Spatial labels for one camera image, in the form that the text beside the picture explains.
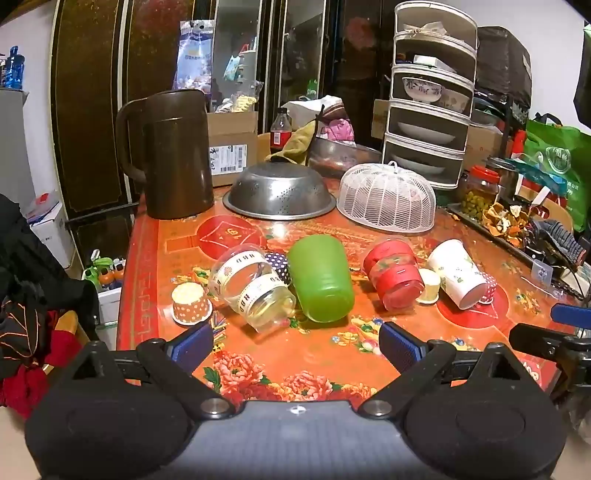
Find red dotted paper baking cup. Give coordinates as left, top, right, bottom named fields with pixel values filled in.
left=478, top=272, right=499, bottom=304

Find floral ceramic bowl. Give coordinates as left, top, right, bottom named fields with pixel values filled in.
left=402, top=76, right=444, bottom=103

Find tiered mesh dish rack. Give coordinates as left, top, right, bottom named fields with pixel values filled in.
left=381, top=0, right=479, bottom=191

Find red plastic cup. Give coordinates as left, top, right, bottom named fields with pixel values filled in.
left=363, top=236, right=426, bottom=312

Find clear cup with patterned band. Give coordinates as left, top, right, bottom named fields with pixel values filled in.
left=209, top=243, right=297, bottom=334

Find orange dotted paper baking cup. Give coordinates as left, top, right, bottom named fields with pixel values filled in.
left=171, top=282, right=213, bottom=324

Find blue water bottle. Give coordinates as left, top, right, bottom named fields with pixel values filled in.
left=2, top=45, right=27, bottom=91

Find steel colander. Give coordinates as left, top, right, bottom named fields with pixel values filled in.
left=222, top=162, right=338, bottom=220

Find bag of pasta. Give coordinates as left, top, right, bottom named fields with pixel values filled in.
left=214, top=89, right=260, bottom=114

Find black clothing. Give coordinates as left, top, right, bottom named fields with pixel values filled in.
left=0, top=193, right=100, bottom=371

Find small cream paper cup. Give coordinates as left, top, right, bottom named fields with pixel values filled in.
left=417, top=268, right=442, bottom=305

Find heap of orange peels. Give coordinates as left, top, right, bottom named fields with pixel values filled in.
left=482, top=202, right=533, bottom=250

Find white paper cup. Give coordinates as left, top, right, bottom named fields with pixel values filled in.
left=426, top=239, right=490, bottom=310

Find white plate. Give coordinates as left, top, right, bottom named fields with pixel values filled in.
left=396, top=120, right=456, bottom=144
left=392, top=154, right=450, bottom=175

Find pickle jar with red lid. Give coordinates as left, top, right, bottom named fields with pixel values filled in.
left=462, top=165, right=502, bottom=218

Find black bag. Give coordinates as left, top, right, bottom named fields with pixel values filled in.
left=475, top=26, right=533, bottom=110

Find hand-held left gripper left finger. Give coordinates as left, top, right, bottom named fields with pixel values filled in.
left=62, top=320, right=237, bottom=421

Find green shopping bag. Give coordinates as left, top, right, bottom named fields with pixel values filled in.
left=523, top=113, right=591, bottom=232

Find green plastic cup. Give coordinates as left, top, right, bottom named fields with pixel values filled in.
left=287, top=234, right=356, bottom=323

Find box of toy bottles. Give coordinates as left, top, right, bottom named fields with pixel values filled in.
left=82, top=248, right=127, bottom=292

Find white cloth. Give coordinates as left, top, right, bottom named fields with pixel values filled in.
left=285, top=94, right=345, bottom=126

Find steel basin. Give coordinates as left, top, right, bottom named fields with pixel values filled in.
left=307, top=137, right=383, bottom=179

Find blue snack bag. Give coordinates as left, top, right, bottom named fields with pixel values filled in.
left=172, top=19, right=216, bottom=93

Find cola bottle with red cap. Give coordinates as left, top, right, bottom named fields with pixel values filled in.
left=269, top=106, right=293, bottom=160

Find pink cloth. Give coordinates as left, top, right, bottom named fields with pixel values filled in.
left=320, top=117, right=356, bottom=143

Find cardboard box with label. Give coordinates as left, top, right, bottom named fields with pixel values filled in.
left=206, top=110, right=260, bottom=188

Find dark dotted paper baking cup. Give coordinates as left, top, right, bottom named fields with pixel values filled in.
left=263, top=252, right=292, bottom=286

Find red cloth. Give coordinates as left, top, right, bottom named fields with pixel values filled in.
left=0, top=308, right=85, bottom=419

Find brown plastic pitcher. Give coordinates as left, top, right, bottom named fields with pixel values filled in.
left=115, top=89, right=216, bottom=220

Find dark wooden wardrobe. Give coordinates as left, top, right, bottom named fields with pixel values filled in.
left=48, top=0, right=399, bottom=271

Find yellow cloth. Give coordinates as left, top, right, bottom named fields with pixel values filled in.
left=265, top=122, right=320, bottom=166

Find white plastic food cover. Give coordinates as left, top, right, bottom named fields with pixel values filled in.
left=337, top=161, right=437, bottom=233

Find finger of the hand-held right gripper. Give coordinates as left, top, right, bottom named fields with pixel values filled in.
left=509, top=323, right=578, bottom=366
left=550, top=303, right=591, bottom=326

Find grey striped cloth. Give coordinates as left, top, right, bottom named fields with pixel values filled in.
left=537, top=220, right=587, bottom=267

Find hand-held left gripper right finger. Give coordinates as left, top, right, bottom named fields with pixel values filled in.
left=357, top=320, right=530, bottom=421

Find white cardboard box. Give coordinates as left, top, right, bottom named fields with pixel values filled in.
left=25, top=191, right=75, bottom=269

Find dark tray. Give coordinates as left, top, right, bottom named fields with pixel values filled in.
left=445, top=202, right=591, bottom=297

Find pale ceramic bowl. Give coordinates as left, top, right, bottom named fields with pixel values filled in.
left=438, top=87, right=472, bottom=112

